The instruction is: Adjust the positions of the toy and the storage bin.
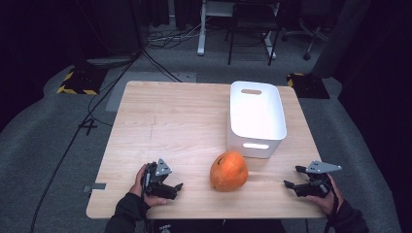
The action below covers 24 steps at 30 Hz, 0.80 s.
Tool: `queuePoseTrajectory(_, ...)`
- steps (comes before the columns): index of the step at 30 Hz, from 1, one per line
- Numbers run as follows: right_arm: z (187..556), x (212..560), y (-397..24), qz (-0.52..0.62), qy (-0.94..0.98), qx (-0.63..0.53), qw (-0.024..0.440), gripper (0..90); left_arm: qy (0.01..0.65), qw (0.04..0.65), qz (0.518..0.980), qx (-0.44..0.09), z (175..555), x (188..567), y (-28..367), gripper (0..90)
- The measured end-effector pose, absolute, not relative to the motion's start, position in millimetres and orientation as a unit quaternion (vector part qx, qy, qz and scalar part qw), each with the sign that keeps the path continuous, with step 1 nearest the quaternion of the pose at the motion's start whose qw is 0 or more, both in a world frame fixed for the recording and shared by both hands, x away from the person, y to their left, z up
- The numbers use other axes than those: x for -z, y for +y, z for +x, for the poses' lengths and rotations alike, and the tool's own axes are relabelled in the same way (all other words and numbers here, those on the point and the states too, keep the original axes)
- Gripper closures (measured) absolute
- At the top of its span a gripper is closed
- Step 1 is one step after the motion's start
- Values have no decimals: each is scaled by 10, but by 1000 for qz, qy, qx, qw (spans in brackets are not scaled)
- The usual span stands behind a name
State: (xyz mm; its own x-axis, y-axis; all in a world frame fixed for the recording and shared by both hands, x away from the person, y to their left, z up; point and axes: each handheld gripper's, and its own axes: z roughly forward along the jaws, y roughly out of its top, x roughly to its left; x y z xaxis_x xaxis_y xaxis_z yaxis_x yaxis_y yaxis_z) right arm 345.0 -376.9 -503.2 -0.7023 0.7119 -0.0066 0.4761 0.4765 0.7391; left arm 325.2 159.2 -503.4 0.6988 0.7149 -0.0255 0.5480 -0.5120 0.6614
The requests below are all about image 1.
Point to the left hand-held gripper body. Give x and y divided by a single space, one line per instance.
159 174

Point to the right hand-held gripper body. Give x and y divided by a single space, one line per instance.
319 181

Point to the orange pumpkin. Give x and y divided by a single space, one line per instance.
228 173

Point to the white plastic basket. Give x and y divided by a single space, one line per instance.
257 116

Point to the person's right hand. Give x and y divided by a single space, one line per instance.
332 199

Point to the person's left hand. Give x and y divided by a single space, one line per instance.
137 186

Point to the person's dark clothing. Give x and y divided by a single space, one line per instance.
220 226

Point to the grey tape strip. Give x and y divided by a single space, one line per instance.
95 186

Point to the black yellow striped stand base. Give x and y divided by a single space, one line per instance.
82 81
307 85

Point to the black tape cross mark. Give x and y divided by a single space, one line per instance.
88 125

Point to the office chair wheeled base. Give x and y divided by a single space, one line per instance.
307 35

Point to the grey curtain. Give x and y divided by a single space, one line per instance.
343 35

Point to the dark stand with equipment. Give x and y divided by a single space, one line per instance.
110 32

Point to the black chair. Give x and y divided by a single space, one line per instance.
256 19

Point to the white desk frame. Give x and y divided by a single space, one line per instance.
202 29

